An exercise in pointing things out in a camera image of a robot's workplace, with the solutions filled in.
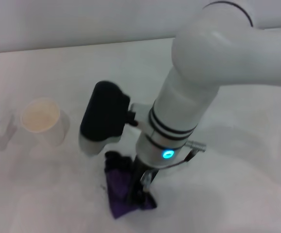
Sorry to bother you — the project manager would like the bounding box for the purple rag with black border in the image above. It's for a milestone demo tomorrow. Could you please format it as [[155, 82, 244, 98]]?
[[103, 150, 158, 219]]

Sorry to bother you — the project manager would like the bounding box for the white paper cup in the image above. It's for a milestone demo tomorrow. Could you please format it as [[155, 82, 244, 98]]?
[[20, 97, 71, 148]]

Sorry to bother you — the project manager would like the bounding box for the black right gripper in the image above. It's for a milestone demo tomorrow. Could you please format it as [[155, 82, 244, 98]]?
[[128, 155, 159, 207]]

